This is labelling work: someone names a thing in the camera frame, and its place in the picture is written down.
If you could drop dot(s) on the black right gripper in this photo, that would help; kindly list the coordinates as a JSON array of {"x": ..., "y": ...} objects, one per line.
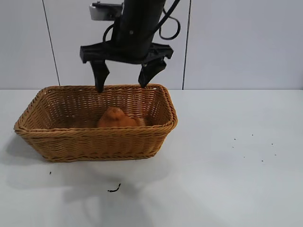
[{"x": 135, "y": 30}]

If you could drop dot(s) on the orange toy fruit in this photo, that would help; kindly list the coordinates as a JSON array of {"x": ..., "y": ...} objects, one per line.
[{"x": 113, "y": 120}]

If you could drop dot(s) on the woven wicker basket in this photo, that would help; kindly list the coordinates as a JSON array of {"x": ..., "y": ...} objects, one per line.
[{"x": 94, "y": 144}]

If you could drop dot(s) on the black curved scrap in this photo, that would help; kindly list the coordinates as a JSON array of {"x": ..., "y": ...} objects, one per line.
[{"x": 115, "y": 189}]

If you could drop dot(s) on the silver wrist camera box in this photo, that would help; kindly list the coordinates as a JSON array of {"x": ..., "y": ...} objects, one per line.
[{"x": 101, "y": 11}]

